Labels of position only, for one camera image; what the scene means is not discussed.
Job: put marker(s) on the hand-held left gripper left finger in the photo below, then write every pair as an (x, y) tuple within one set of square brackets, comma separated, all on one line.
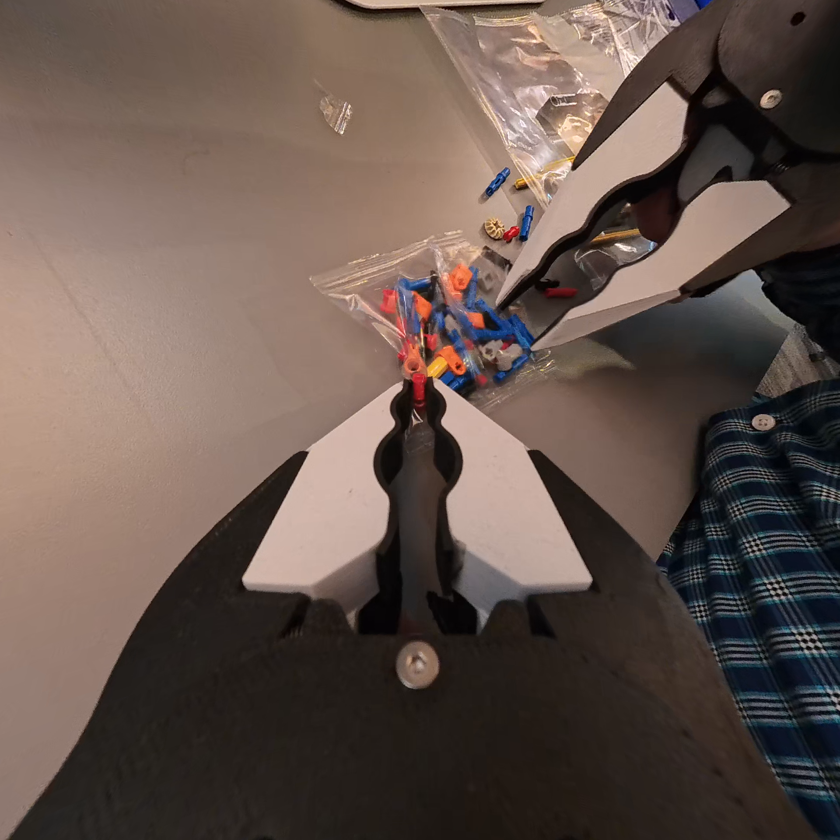
[(308, 525)]

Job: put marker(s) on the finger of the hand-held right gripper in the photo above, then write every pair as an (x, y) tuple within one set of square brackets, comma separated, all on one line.
[(722, 223), (617, 157)]

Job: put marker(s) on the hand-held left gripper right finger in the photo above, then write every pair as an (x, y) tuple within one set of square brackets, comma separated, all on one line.
[(518, 525)]

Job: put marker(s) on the small zip bag of lego pieces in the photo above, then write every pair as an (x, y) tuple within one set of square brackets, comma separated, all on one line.
[(459, 315)]

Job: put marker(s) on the person's right forearm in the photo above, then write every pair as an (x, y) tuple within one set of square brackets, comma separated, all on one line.
[(804, 289)]

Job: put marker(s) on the black lego part in bag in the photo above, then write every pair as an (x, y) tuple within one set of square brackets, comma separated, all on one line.
[(564, 121)]

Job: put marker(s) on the yellow lego axle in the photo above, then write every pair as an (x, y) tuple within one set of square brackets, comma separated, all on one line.
[(525, 182), (617, 234)]

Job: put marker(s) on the blue lego pin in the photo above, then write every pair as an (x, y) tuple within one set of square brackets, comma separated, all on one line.
[(497, 182), (527, 223)]

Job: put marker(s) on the tan lego gear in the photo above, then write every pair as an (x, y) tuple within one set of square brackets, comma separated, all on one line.
[(493, 229)]

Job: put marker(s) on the flat black lego piece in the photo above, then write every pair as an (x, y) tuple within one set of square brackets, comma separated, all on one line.
[(497, 257)]

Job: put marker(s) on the blue box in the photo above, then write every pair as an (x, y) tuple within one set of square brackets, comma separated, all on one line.
[(682, 8)]

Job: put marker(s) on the large clear plastic bag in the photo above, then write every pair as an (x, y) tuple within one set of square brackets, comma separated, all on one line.
[(512, 72)]

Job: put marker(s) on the blue plaid shirt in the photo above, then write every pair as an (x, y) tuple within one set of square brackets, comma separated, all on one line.
[(761, 590)]

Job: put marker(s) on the torn clear plastic scrap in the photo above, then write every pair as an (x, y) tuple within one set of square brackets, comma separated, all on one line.
[(336, 111)]

